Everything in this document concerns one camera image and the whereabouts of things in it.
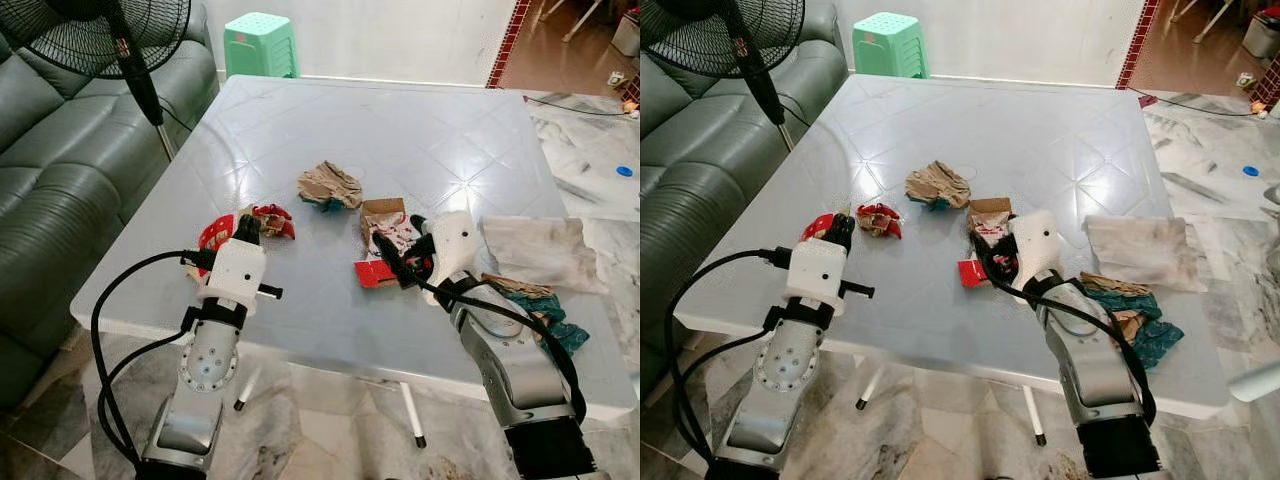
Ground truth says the white folding table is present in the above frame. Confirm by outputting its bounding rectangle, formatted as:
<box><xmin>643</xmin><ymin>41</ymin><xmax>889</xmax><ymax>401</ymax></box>
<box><xmin>70</xmin><ymin>75</ymin><xmax>641</xmax><ymax>449</ymax></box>
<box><xmin>675</xmin><ymin>73</ymin><xmax>1231</xmax><ymax>447</ymax></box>

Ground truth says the white plastic tube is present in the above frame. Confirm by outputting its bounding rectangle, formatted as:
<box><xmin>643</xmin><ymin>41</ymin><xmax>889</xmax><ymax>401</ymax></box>
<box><xmin>1230</xmin><ymin>360</ymin><xmax>1280</xmax><ymax>404</ymax></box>

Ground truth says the white storage box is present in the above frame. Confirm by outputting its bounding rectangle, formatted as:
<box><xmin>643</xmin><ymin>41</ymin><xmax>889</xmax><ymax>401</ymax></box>
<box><xmin>1243</xmin><ymin>15</ymin><xmax>1280</xmax><ymax>59</ymax></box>
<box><xmin>612</xmin><ymin>10</ymin><xmax>641</xmax><ymax>56</ymax></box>

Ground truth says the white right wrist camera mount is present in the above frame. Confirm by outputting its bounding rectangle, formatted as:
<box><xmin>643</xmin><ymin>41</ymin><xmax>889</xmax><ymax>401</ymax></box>
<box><xmin>1012</xmin><ymin>210</ymin><xmax>1063</xmax><ymax>301</ymax></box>
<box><xmin>428</xmin><ymin>211</ymin><xmax>480</xmax><ymax>283</ymax></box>

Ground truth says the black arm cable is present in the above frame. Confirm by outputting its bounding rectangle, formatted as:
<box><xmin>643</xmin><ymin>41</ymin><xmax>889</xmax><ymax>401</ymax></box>
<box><xmin>665</xmin><ymin>248</ymin><xmax>801</xmax><ymax>467</ymax></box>
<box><xmin>90</xmin><ymin>250</ymin><xmax>216</xmax><ymax>467</ymax></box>
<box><xmin>985</xmin><ymin>270</ymin><xmax>1158</xmax><ymax>426</ymax></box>
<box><xmin>400</xmin><ymin>270</ymin><xmax>588</xmax><ymax>426</ymax></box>

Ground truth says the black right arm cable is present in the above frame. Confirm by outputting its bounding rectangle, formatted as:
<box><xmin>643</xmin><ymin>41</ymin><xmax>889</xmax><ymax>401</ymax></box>
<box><xmin>400</xmin><ymin>270</ymin><xmax>588</xmax><ymax>426</ymax></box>
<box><xmin>985</xmin><ymin>270</ymin><xmax>1158</xmax><ymax>426</ymax></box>

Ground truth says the thin black floor cable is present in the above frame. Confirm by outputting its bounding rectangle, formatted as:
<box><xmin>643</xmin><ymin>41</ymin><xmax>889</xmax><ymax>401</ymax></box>
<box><xmin>525</xmin><ymin>95</ymin><xmax>626</xmax><ymax>114</ymax></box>
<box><xmin>1130</xmin><ymin>88</ymin><xmax>1251</xmax><ymax>116</ymax></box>

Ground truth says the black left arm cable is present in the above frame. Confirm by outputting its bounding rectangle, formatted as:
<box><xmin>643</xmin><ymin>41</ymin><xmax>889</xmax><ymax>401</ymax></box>
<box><xmin>90</xmin><ymin>250</ymin><xmax>216</xmax><ymax>467</ymax></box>
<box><xmin>665</xmin><ymin>248</ymin><xmax>801</xmax><ymax>467</ymax></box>

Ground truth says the light wooden chair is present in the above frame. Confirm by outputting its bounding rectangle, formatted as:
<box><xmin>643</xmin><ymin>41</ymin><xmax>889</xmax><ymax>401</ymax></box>
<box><xmin>1170</xmin><ymin>0</ymin><xmax>1236</xmax><ymax>36</ymax></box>
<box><xmin>540</xmin><ymin>0</ymin><xmax>601</xmax><ymax>43</ymax></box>

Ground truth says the dark green leather sofa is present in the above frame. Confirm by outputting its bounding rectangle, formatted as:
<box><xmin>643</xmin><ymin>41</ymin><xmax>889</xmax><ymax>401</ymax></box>
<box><xmin>640</xmin><ymin>0</ymin><xmax>851</xmax><ymax>397</ymax></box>
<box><xmin>0</xmin><ymin>5</ymin><xmax>219</xmax><ymax>411</ymax></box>

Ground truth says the red white snack carton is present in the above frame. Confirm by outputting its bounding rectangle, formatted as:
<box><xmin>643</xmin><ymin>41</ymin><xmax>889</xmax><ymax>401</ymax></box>
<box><xmin>355</xmin><ymin>197</ymin><xmax>423</xmax><ymax>290</ymax></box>
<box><xmin>958</xmin><ymin>197</ymin><xmax>1021</xmax><ymax>289</ymax></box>

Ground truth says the red crumpled wrapper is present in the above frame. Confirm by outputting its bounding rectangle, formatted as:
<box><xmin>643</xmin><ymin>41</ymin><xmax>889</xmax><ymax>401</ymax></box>
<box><xmin>857</xmin><ymin>202</ymin><xmax>903</xmax><ymax>239</ymax></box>
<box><xmin>250</xmin><ymin>204</ymin><xmax>297</xmax><ymax>241</ymax></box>

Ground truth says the green plastic stool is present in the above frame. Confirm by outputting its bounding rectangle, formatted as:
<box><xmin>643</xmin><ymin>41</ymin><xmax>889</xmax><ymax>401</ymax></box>
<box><xmin>222</xmin><ymin>12</ymin><xmax>299</xmax><ymax>79</ymax></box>
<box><xmin>852</xmin><ymin>12</ymin><xmax>931</xmax><ymax>79</ymax></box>

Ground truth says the dirty grey cloth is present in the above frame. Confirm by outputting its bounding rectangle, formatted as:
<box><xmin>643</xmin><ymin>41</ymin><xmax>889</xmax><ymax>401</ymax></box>
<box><xmin>482</xmin><ymin>215</ymin><xmax>609</xmax><ymax>295</ymax></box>
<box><xmin>1085</xmin><ymin>214</ymin><xmax>1206</xmax><ymax>293</ymax></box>

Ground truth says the small crumpled brown teal cardboard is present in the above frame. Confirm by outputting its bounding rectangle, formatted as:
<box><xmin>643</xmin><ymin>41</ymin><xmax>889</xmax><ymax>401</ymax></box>
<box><xmin>905</xmin><ymin>160</ymin><xmax>973</xmax><ymax>211</ymax></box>
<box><xmin>297</xmin><ymin>160</ymin><xmax>364</xmax><ymax>213</ymax></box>

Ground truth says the large teal brown torn cardboard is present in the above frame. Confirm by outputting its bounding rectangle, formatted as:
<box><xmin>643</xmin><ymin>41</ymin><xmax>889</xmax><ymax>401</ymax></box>
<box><xmin>480</xmin><ymin>272</ymin><xmax>591</xmax><ymax>358</ymax></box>
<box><xmin>1080</xmin><ymin>272</ymin><xmax>1184</xmax><ymax>369</ymax></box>

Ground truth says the black standing fan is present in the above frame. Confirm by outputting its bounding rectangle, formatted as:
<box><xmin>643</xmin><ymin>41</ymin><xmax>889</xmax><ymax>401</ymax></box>
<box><xmin>640</xmin><ymin>0</ymin><xmax>806</xmax><ymax>153</ymax></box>
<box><xmin>0</xmin><ymin>0</ymin><xmax>193</xmax><ymax>161</ymax></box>

